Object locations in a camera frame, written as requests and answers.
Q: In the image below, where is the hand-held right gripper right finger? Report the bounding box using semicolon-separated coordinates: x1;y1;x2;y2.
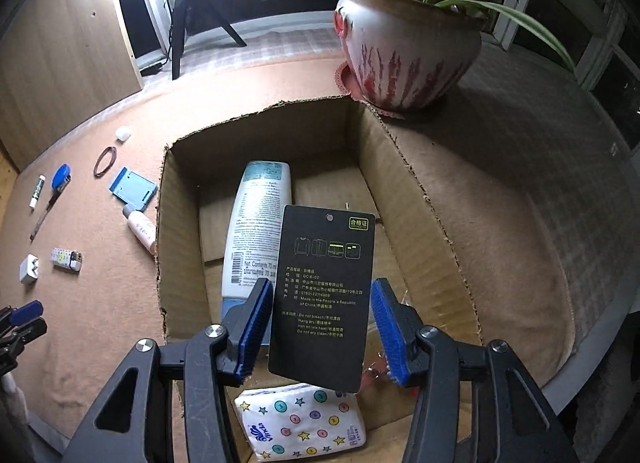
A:
370;277;578;463

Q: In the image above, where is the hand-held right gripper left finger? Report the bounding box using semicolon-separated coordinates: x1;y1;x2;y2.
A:
62;278;275;463

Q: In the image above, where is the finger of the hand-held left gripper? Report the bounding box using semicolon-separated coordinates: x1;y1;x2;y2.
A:
0;317;49;352
9;299;45;327

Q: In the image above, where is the white charger plug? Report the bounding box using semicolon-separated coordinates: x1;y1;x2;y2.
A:
18;254;41;285

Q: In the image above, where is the patterned lighter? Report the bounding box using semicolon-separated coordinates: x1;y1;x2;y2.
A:
49;246;84;273

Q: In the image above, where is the black hang tag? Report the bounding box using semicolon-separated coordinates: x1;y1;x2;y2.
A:
267;203;377;395

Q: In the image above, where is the black gel pen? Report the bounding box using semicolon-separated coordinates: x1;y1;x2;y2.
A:
28;187;64;243

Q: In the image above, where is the white blue lotion bottle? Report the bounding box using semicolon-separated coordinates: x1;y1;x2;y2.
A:
220;160;293;345

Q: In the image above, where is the patterned tissue pack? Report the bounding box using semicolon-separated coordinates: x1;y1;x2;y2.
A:
233;382;368;463

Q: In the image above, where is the cardboard box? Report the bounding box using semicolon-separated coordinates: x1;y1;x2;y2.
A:
155;95;485;463

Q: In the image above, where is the green lip balm tube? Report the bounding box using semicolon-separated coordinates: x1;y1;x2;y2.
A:
28;175;47;209

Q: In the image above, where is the small pink bottle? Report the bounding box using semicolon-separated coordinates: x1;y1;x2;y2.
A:
122;203;159;258

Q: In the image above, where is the brown rubber band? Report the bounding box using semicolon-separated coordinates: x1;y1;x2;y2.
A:
93;145;120;178

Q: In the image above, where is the person's left forearm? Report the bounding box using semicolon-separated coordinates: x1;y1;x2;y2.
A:
0;373;27;425

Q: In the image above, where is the pine plank board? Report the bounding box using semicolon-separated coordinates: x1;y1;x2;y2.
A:
0;145;22;224

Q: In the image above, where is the blue plastic phone stand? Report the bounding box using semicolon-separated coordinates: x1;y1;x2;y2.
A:
108;166;160;214

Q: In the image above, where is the plaid grey cloth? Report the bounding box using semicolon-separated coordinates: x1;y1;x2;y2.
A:
150;25;640;386

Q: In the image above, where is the large light wooden panel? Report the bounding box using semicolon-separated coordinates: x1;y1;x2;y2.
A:
0;0;145;172

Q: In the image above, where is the white red flower pot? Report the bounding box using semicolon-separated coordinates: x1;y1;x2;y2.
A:
333;0;484;110

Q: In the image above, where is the black tripod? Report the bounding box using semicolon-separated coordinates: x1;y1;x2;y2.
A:
159;0;248;82

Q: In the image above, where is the white window frame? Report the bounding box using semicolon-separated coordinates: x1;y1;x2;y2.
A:
492;0;640;96

